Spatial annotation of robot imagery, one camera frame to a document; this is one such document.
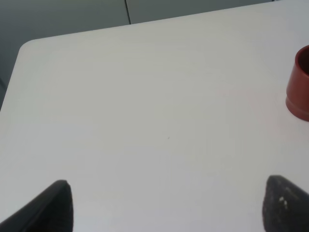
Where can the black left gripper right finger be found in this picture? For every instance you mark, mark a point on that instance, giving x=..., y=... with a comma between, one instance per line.
x=285, y=206

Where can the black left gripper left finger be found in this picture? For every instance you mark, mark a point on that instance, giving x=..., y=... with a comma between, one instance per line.
x=50, y=211

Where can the red plastic cup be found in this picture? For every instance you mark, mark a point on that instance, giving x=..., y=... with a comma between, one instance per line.
x=297, y=99

